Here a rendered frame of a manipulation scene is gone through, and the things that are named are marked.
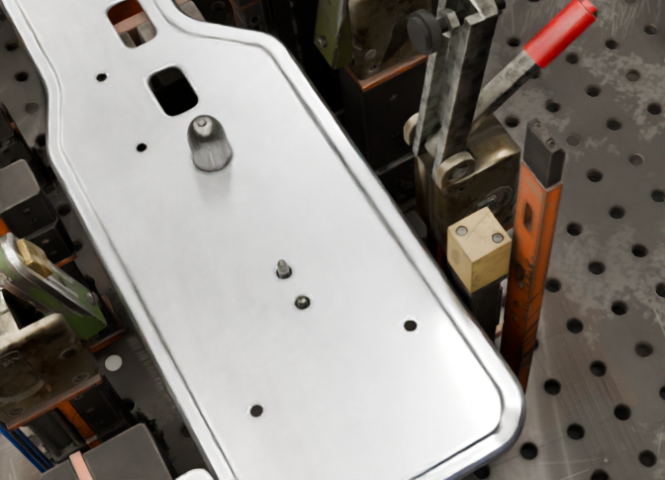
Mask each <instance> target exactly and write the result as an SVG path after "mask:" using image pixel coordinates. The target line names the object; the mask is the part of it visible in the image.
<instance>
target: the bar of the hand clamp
mask: <svg viewBox="0 0 665 480"><path fill-rule="evenodd" d="M504 9H506V1H505V0H439V1H438V7H437V12H436V17H435V16H434V15H433V14H432V13H430V12H428V11H427V10H425V9H421V10H418V11H416V12H413V13H412V14H411V15H410V18H409V21H408V25H407V28H408V34H409V38H410V40H411V42H412V44H413V46H414V47H415V49H416V50H417V51H419V52H421V53H422V54H424V55H429V57H428V62H427V72H426V78H425V84H424V89H423V95H422V100H421V106H420V110H419V116H418V121H417V127H416V132H415V138H414V144H413V152H414V154H415V155H416V156H419V155H422V154H424V153H426V152H428V151H427V150H426V147H425V143H426V142H427V137H428V136H429V135H430V134H432V133H436V132H437V131H438V130H439V129H440V128H441V132H440V137H439V142H438V146H437V151H436V156H435V161H434V165H433V170H432V175H431V177H432V179H433V180H434V182H435V173H436V170H437V169H438V167H439V166H440V165H441V164H442V163H443V162H444V161H445V160H447V159H448V158H450V157H451V156H453V155H455V154H457V153H459V152H463V151H465V150H466V147H467V143H468V139H469V135H470V130H471V126H472V122H473V118H474V114H475V110H476V106H477V102H478V98H479V94H480V90H481V86H482V82H483V77H484V73H485V69H486V65H487V61H488V57H489V53H490V49H491V45H492V41H493V37H494V34H495V29H496V25H497V21H498V17H499V13H498V12H499V11H502V10H504Z"/></svg>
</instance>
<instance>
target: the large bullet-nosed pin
mask: <svg viewBox="0 0 665 480"><path fill-rule="evenodd" d="M187 142H188V145H189V148H190V151H191V153H192V156H193V159H194V162H195V165H196V166H197V167H198V168H200V169H201V170H204V171H208V172H211V171H217V170H220V169H222V168H224V167H225V166H227V164H228V163H229V162H230V161H231V158H232V151H231V147H230V144H229V141H228V137H227V134H226V131H225V129H224V127H223V125H222V124H221V122H220V121H219V120H218V119H216V118H215V117H213V116H211V115H207V114H202V115H198V116H196V117H195V118H193V119H192V120H191V122H190V123H189V125H188V128H187Z"/></svg>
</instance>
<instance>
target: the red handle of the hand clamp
mask: <svg viewBox="0 0 665 480"><path fill-rule="evenodd" d="M597 10H598V9H597V7H596V6H595V5H594V4H593V3H592V2H591V1H590V0H582V1H580V0H572V1H571V2H570V3H569V4H568V5H567V6H565V7H564V8H563V9H562V10H561V11H560V12H559V13H558V14H557V15H556V16H555V17H554V18H553V19H552V20H551V21H550V22H549V23H548V24H547V25H545V26H544V27H543V28H542V29H541V30H540V31H539V32H538V33H537V34H536V35H535V36H534V37H533V38H532V39H531V40H530V41H529V42H528V43H527V44H525V45H524V46H523V51H522V52H521V53H520V54H519V55H517V56H516V57H515V58H514V59H513V60H512V61H511V62H510V63H509V64H508V65H507V66H506V67H505V68H504V69H503V70H502V71H501V72H500V73H498V74H497V75H496V76H495V77H494V78H493V79H492V80H491V81H490V82H489V83H488V84H487V85H486V86H485V87H484V88H483V89H482V90H481V91H480V94H479V98H478V102H477V106H476V110H475V114H474V118H473V122H472V126H471V130H470V135H471V134H472V133H473V132H474V131H475V130H476V129H477V128H478V127H479V126H480V125H481V124H482V123H483V122H485V121H486V120H487V119H488V118H489V117H490V116H491V115H492V114H493V113H494V112H495V111H496V110H497V109H498V108H500V107H501V106H502V105H503V104H504V103H505V102H506V101H507V100H508V99H509V98H510V97H511V96H512V95H513V94H515V93H516V92H517V91H518V90H519V89H520V88H521V87H522V86H523V85H524V84H525V83H526V82H527V81H528V80H530V79H531V78H532V77H533V76H534V75H535V74H536V73H537V72H538V71H539V70H540V69H541V68H543V69H544V68H545V67H546V66H547V65H548V64H549V63H551V62H552V61H553V60H554V59H555V58H556V57H557V56H558V55H559V54H561V53H562V52H563V51H564V50H565V49H567V48H568V47H569V46H570V45H571V44H572V43H573V42H574V41H575V40H576V39H577V38H578V37H579V36H581V35H582V34H583V33H584V32H585V31H586V30H587V29H588V28H589V27H590V26H591V25H592V24H593V23H595V22H596V21H597V18H596V17H595V16H594V13H595V12H596V11H597ZM440 132H441V128H440V129H439V130H438V131H437V132H436V133H432V134H430V135H429V136H428V137H427V142H426V143H425V147H426V150H427V151H428V153H429V154H430V156H431V157H433V158H435V156H436V151H437V146H438V142H439V137H440ZM470 135H469V136H470Z"/></svg>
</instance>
